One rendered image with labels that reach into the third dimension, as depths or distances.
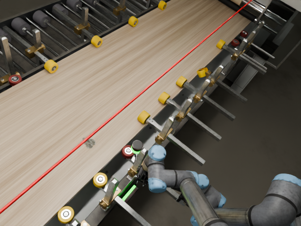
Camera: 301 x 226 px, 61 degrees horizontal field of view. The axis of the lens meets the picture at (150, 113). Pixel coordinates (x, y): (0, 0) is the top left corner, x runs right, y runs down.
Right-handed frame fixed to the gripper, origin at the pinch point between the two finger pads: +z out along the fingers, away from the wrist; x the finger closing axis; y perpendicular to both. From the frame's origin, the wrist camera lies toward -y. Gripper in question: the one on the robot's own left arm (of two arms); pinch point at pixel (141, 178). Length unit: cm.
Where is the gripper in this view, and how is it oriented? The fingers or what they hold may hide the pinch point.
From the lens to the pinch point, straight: 143.5
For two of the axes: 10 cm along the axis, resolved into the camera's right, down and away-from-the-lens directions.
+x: 9.3, 3.7, 0.2
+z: -2.6, 5.9, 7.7
